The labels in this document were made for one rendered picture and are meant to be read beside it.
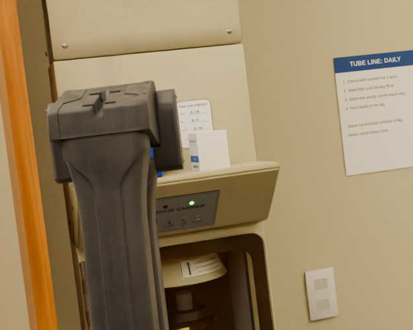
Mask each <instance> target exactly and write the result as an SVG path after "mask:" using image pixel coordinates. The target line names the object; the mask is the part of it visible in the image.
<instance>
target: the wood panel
mask: <svg viewBox="0 0 413 330"><path fill-rule="evenodd" d="M0 103H1V112H2V118H3V128H4V133H5V143H6V148H7V158H8V163H9V172H10V182H11V187H12V197H13V202H14V212H15V218H16V227H17V233H18V242H19V248H20V257H21V263H22V272H23V277H24V287H25V292H26V302H27V308H28V317H29V327H30V330H58V322H57V317H56V307H55V301H54V291H53V286H52V276H51V271H50V261H49V251H48V246H47V236H46V231H45V221H44V215H43V206H42V200H41V191H40V185H39V176H38V170H37V160H36V155H35V145H34V139H33V130H32V124H31V115H30V105H29V99H28V89H27V84H26V74H25V69H24V59H23V54H22V44H21V38H20V29H19V23H18V13H17V8H16V0H0Z"/></svg>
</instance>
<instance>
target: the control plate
mask: <svg viewBox="0 0 413 330"><path fill-rule="evenodd" d="M219 195H220V190H216V191H207V192H198V193H193V194H185V195H180V196H170V197H165V198H156V199H155V213H156V219H157V233H162V232H170V231H175V230H183V229H191V228H196V227H204V226H209V225H214V223H215V218H216V211H217V207H218V199H219ZM192 200H193V201H195V203H194V205H189V204H188V203H189V202H190V201H192ZM165 204H168V205H169V207H168V208H167V209H163V206H164V205H165ZM197 215H200V216H201V218H200V220H197V219H196V218H195V216H197ZM183 217H185V218H186V222H183V221H181V218H183ZM169 219H170V220H172V223H171V224H168V223H167V220H169Z"/></svg>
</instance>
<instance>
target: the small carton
mask: <svg viewBox="0 0 413 330"><path fill-rule="evenodd" d="M188 140H189V150H190V156H191V167H192V170H194V171H205V170H215V169H220V168H229V167H230V161H229V150H228V144H227V134H226V130H215V131H209V132H199V133H192V134H188Z"/></svg>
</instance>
